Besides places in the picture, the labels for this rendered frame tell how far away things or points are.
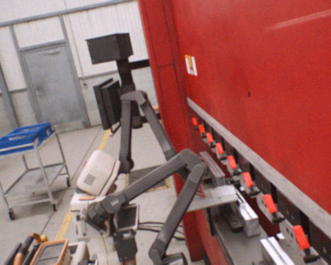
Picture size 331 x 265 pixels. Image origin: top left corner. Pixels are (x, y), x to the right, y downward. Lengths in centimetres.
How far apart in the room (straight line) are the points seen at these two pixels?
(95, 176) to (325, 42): 115
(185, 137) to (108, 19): 635
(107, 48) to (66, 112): 648
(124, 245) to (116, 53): 148
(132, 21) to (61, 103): 267
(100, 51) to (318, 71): 210
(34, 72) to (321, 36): 860
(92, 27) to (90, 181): 732
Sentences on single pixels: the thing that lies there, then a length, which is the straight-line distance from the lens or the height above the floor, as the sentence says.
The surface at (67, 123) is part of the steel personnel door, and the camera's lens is 912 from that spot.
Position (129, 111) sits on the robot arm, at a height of 152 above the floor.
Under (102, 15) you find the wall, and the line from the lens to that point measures 873.
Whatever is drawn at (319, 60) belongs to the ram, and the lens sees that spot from 76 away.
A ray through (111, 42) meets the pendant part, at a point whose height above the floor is 189.
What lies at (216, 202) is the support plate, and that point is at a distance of 182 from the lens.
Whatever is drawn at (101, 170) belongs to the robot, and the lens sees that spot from 158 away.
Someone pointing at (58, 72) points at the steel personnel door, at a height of 152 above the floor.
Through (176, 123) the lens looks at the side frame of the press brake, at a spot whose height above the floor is 122.
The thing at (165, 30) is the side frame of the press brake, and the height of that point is 190.
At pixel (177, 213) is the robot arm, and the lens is 139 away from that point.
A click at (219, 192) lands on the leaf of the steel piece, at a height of 100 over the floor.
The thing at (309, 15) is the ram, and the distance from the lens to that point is 77.
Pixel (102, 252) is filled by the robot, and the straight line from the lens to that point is 181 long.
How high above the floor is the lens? 186
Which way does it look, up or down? 15 degrees down
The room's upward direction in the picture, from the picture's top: 11 degrees counter-clockwise
